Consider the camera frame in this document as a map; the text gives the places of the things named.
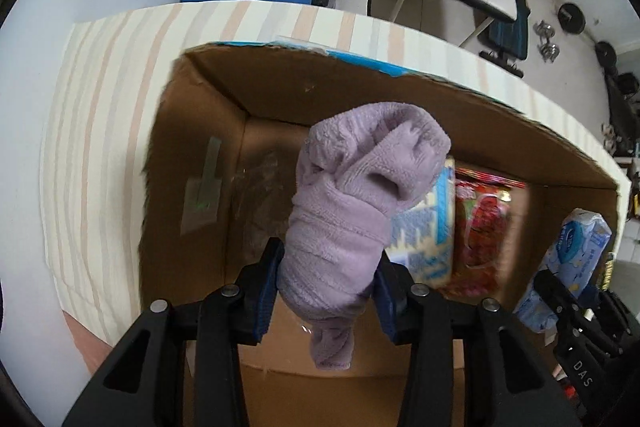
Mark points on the chrome dumbbell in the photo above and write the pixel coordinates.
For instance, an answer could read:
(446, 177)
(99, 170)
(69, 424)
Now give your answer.
(547, 42)

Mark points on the blue yellow packet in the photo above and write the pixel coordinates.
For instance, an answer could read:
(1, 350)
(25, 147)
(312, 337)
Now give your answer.
(425, 232)

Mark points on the black weight plate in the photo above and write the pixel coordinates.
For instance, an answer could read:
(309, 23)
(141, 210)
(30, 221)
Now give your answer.
(571, 18)
(607, 54)

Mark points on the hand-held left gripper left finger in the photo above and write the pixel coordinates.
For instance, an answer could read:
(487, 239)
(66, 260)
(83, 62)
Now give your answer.
(265, 302)

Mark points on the blue white tissue pack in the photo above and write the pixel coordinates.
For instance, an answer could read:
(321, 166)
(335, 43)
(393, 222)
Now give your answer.
(565, 267)

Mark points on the brown cardboard box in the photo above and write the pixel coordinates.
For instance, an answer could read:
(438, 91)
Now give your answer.
(280, 147)

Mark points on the purple fleece towel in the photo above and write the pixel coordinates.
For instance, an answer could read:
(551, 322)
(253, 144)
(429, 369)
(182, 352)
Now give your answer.
(350, 212)

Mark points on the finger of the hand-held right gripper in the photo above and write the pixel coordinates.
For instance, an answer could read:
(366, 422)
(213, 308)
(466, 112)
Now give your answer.
(560, 297)

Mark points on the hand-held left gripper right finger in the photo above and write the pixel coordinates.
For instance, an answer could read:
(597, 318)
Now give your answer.
(386, 302)

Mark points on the red snack packet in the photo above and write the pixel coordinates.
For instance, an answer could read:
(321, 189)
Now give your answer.
(480, 237)

